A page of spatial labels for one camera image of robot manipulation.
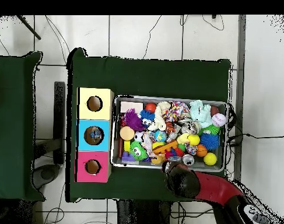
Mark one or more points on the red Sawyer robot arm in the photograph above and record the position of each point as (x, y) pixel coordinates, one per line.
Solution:
(214, 189)

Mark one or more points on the shallow mesh bin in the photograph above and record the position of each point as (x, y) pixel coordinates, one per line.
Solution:
(141, 164)

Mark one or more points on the wooden box with three holes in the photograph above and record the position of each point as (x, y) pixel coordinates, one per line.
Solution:
(95, 114)

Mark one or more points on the blue spiky ball with eyes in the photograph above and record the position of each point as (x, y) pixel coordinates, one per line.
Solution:
(146, 117)

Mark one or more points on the purple spiky ball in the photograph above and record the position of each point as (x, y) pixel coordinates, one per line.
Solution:
(133, 120)

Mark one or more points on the small soccer ball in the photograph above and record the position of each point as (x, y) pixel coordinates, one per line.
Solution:
(137, 136)

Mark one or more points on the smooth orange ball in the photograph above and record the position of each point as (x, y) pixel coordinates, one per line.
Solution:
(151, 107)

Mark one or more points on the globe print ball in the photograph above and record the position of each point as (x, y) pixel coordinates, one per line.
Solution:
(160, 135)

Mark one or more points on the green spiky ball with eyes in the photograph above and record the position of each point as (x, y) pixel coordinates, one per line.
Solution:
(138, 151)

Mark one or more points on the dark green table cloth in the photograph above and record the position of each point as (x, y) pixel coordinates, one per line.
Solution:
(155, 77)

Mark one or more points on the mint green cloth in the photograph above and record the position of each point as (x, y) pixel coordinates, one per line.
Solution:
(200, 112)

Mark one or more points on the yellow ball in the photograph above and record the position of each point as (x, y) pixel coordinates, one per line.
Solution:
(210, 159)

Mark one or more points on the white baseball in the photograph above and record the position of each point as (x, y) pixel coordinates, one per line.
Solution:
(218, 119)

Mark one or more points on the black upright stand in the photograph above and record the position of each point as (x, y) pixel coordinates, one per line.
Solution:
(59, 116)

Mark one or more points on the grey rounded floor base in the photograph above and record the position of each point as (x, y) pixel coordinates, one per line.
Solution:
(47, 173)

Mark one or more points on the green covered side table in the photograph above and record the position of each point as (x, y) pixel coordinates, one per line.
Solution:
(13, 128)

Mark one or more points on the black tripod leg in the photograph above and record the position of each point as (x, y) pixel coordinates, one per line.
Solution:
(29, 28)

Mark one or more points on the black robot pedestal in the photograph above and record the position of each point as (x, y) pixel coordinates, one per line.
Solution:
(144, 214)

